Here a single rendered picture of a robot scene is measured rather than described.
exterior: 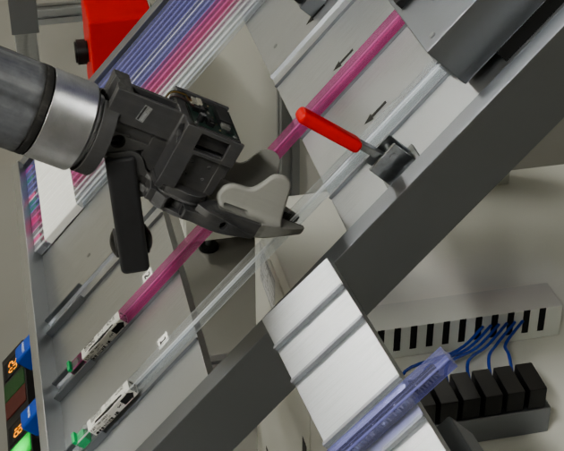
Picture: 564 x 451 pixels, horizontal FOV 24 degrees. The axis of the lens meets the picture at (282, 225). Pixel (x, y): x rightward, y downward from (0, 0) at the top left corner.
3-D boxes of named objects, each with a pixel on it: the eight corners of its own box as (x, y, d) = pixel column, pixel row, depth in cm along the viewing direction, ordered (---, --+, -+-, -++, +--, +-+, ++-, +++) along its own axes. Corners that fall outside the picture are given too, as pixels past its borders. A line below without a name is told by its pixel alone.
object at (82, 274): (96, 537, 119) (68, 523, 117) (46, 177, 173) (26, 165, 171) (231, 398, 114) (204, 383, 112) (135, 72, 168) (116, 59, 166)
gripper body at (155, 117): (252, 150, 106) (118, 97, 101) (204, 234, 109) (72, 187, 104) (235, 107, 112) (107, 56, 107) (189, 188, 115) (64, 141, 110)
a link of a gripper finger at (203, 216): (263, 233, 109) (169, 196, 106) (255, 248, 109) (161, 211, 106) (255, 205, 113) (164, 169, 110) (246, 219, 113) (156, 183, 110)
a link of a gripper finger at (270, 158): (323, 177, 114) (234, 144, 110) (291, 231, 116) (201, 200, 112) (313, 159, 116) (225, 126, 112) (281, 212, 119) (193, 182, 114)
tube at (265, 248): (84, 450, 123) (74, 445, 122) (82, 440, 124) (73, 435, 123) (462, 57, 109) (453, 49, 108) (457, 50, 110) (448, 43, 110)
